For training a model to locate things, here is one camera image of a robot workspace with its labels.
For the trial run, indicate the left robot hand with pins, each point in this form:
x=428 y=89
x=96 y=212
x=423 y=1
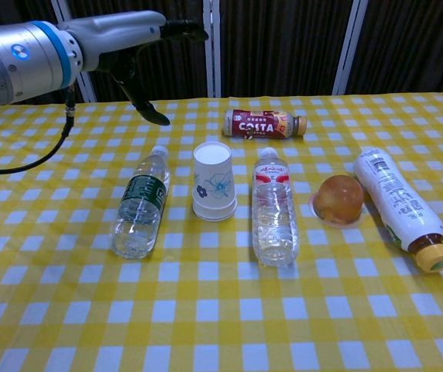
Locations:
x=117 y=33

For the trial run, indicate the white paper cup blue flower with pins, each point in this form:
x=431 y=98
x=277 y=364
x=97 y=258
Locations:
x=213 y=174

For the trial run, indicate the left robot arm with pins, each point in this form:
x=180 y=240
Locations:
x=12 y=66

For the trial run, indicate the Costa coffee bottle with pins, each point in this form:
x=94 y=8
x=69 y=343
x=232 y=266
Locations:
x=256 y=124

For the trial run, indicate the green label water bottle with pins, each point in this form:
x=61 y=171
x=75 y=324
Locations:
x=140 y=209

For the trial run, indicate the red label water bottle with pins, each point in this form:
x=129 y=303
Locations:
x=275 y=217

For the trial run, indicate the orange jelly cup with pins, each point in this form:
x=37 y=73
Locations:
x=339 y=197

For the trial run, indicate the yellow white checkered tablecloth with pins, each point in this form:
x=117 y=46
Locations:
x=206 y=310

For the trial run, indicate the white label tea bottle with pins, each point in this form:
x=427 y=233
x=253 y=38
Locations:
x=392 y=193

